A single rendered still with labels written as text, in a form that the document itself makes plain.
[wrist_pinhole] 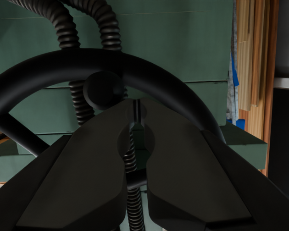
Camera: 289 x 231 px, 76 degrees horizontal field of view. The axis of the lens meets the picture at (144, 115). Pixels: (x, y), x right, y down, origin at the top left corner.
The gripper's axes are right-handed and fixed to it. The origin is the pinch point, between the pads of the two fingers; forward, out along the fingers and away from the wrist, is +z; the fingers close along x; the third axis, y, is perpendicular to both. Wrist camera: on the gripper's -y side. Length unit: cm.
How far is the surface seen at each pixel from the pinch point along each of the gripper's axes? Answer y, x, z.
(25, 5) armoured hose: -4.9, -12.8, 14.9
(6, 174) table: 25.0, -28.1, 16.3
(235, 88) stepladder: 43, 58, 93
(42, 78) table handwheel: 0.3, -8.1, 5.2
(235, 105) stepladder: 53, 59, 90
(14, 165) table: 23.0, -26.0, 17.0
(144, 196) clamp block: 21.1, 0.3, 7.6
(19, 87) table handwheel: 1.0, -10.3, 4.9
